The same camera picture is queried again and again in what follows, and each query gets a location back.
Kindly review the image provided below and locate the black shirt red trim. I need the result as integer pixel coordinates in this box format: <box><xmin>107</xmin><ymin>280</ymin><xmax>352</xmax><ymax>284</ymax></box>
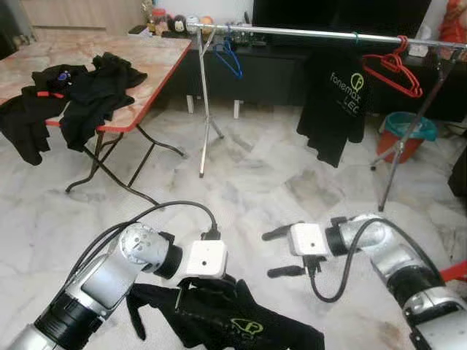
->
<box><xmin>0</xmin><ymin>64</ymin><xmax>77</xmax><ymax>166</ymax></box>

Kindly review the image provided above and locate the red plastic stool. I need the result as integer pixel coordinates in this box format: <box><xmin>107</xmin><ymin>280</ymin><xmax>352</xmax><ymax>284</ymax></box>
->
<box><xmin>438</xmin><ymin>261</ymin><xmax>467</xmax><ymax>284</ymax></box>

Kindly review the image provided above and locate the red-lid glass jar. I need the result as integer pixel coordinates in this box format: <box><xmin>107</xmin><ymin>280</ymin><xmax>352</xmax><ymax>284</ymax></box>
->
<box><xmin>151</xmin><ymin>7</ymin><xmax>169</xmax><ymax>35</ymax></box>

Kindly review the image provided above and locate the crumpled black shirt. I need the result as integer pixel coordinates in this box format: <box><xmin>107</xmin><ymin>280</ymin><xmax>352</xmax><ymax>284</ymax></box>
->
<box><xmin>60</xmin><ymin>51</ymin><xmax>148</xmax><ymax>152</ymax></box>

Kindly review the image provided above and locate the black T-shirt green logo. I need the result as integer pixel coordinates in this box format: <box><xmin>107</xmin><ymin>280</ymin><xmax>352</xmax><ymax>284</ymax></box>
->
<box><xmin>297</xmin><ymin>44</ymin><xmax>371</xmax><ymax>168</ymax></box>
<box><xmin>126</xmin><ymin>276</ymin><xmax>325</xmax><ymax>350</ymax></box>

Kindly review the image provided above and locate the red bin teal bag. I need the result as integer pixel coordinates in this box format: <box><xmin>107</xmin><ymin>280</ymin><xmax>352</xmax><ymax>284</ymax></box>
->
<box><xmin>377</xmin><ymin>111</ymin><xmax>437</xmax><ymax>165</ymax></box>

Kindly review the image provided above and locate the black television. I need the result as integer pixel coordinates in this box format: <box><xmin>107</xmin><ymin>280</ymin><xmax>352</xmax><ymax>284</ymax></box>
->
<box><xmin>252</xmin><ymin>0</ymin><xmax>433</xmax><ymax>31</ymax></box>

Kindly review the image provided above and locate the wooden cabinet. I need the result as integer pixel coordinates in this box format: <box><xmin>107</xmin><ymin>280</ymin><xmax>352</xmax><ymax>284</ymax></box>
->
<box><xmin>20</xmin><ymin>0</ymin><xmax>147</xmax><ymax>36</ymax></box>

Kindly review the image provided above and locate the black TV cabinet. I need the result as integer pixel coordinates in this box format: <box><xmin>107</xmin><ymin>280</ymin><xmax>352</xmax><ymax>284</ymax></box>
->
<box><xmin>164</xmin><ymin>33</ymin><xmax>467</xmax><ymax>121</ymax></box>

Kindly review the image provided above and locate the red figurine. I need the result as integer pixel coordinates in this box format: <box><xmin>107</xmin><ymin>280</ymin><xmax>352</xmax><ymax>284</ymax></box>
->
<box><xmin>439</xmin><ymin>0</ymin><xmax>467</xmax><ymax>44</ymax></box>

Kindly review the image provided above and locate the silver metal clothes rack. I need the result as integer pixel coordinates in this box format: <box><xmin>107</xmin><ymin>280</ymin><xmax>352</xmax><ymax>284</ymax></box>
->
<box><xmin>186</xmin><ymin>20</ymin><xmax>467</xmax><ymax>212</ymax></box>

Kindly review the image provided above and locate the blue plastic hanger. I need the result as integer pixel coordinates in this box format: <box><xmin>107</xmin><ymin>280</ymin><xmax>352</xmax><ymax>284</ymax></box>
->
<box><xmin>214</xmin><ymin>26</ymin><xmax>244</xmax><ymax>79</ymax></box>

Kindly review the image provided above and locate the red plastic hanger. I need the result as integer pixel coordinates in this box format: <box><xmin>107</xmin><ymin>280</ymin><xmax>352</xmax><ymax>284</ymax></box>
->
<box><xmin>365</xmin><ymin>38</ymin><xmax>424</xmax><ymax>99</ymax></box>
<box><xmin>361</xmin><ymin>35</ymin><xmax>422</xmax><ymax>97</ymax></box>

